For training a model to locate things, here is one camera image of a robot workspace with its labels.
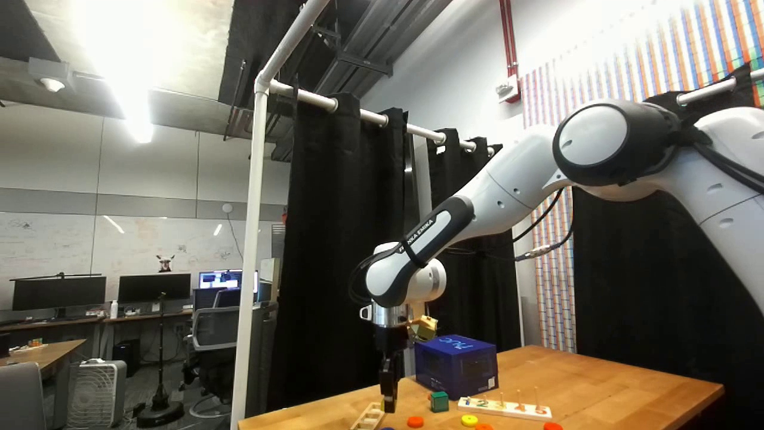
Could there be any white box fan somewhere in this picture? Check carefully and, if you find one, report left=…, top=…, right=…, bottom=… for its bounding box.
left=65, top=357, right=129, bottom=430

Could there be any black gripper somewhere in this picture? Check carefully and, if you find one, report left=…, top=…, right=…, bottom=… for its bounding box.
left=372, top=322, right=413, bottom=415

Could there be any grey office chair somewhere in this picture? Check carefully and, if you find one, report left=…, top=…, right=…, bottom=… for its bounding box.
left=183, top=304, right=241, bottom=420

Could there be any red wall pipe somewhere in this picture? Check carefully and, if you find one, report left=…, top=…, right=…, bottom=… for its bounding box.
left=496, top=0, right=524, bottom=82

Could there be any small wooden desk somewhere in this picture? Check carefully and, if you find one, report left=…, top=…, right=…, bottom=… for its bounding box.
left=0, top=337, right=92, bottom=380

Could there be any black backdrop curtain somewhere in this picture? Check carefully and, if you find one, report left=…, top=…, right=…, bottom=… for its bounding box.
left=571, top=187, right=764, bottom=430

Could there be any wooden slotted rack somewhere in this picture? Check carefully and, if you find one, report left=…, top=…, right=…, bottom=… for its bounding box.
left=348, top=400, right=394, bottom=430

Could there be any yellowish wrist camera box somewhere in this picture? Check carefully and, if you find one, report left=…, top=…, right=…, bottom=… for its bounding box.
left=409, top=310, right=441, bottom=342

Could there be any blue plastic box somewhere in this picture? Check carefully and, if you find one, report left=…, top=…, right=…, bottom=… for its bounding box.
left=413, top=331, right=502, bottom=401

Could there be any long office desk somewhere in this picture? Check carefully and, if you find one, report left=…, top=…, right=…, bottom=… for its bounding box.
left=0, top=308, right=197, bottom=329

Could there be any long ceiling light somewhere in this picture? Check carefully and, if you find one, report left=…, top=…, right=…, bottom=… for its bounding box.
left=68, top=0, right=166, bottom=149

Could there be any wooden tray with coloured blocks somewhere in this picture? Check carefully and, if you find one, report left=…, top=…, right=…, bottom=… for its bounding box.
left=457, top=395, right=555, bottom=423

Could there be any white fire alarm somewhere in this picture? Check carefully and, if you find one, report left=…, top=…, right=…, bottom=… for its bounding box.
left=495, top=75, right=524, bottom=102

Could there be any grey chair back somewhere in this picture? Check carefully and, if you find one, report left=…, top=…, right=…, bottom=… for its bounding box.
left=0, top=361, right=47, bottom=430

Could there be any white PVC pipe frame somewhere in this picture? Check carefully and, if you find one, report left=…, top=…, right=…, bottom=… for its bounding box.
left=230, top=0, right=481, bottom=430

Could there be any narrow black curtain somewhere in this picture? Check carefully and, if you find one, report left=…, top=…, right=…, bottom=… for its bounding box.
left=428, top=127, right=524, bottom=354

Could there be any dark computer monitor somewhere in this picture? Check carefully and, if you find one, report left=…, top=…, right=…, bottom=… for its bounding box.
left=115, top=273, right=193, bottom=305
left=9, top=273, right=109, bottom=314

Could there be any lit blue computer monitor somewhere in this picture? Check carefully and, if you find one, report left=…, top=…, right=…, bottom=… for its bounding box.
left=197, top=268, right=262, bottom=296

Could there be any wide black curtain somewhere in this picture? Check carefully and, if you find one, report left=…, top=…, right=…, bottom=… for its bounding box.
left=265, top=94, right=410, bottom=414

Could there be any striped colourful wall panel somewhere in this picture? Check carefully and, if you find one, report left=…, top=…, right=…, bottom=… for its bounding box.
left=518, top=0, right=764, bottom=354

